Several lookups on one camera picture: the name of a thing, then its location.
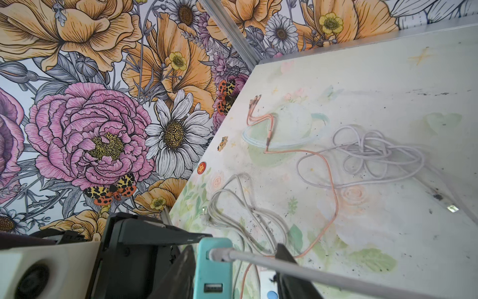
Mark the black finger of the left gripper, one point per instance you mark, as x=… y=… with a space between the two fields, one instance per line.
x=135 y=254

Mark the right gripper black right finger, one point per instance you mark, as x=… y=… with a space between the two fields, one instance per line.
x=290 y=287

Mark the white blue power strip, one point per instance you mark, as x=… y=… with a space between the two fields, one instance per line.
x=268 y=286

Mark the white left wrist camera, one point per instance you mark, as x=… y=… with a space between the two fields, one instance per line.
x=61 y=271

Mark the teal charger with white cable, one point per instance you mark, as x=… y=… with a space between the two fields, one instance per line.
x=212 y=280

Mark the small orange flower sticker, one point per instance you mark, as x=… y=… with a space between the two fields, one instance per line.
x=222 y=144

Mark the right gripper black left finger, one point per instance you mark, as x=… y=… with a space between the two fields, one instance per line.
x=178 y=282

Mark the round red sticker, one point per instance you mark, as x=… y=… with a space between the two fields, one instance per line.
x=201 y=167

